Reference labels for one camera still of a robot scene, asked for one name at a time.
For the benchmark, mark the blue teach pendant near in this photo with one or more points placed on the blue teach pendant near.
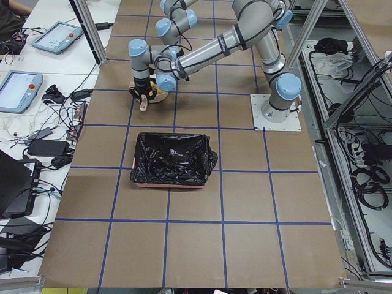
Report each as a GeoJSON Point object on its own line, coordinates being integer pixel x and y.
{"type": "Point", "coordinates": [18, 90]}

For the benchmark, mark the white crumpled cloth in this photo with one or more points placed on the white crumpled cloth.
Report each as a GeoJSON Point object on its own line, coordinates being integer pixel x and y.
{"type": "Point", "coordinates": [335, 65]}

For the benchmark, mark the pink bin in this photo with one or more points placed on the pink bin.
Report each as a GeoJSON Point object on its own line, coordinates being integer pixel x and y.
{"type": "Point", "coordinates": [168, 186]}

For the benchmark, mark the black cloth bundle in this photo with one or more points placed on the black cloth bundle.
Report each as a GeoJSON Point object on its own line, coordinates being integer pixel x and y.
{"type": "Point", "coordinates": [331, 46]}

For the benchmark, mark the blue teach pendant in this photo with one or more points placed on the blue teach pendant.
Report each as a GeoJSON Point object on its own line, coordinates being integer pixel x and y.
{"type": "Point", "coordinates": [58, 38]}
{"type": "Point", "coordinates": [18, 90]}

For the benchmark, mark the blue teach pendant far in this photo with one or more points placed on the blue teach pendant far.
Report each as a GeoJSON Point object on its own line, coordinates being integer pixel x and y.
{"type": "Point", "coordinates": [58, 38]}

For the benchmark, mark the aluminium frame post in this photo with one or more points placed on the aluminium frame post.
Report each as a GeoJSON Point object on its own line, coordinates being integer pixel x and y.
{"type": "Point", "coordinates": [88, 26]}

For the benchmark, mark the black laptop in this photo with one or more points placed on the black laptop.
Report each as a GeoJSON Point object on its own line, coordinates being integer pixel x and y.
{"type": "Point", "coordinates": [19, 178]}

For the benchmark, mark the beige plastic dustpan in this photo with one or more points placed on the beige plastic dustpan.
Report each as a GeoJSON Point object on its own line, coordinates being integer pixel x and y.
{"type": "Point", "coordinates": [155, 95]}

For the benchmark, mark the black trash bag liner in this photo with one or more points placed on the black trash bag liner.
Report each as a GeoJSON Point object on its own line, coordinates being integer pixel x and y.
{"type": "Point", "coordinates": [172, 158]}

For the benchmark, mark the black power adapter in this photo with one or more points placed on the black power adapter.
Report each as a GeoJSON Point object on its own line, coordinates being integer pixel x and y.
{"type": "Point", "coordinates": [48, 148]}

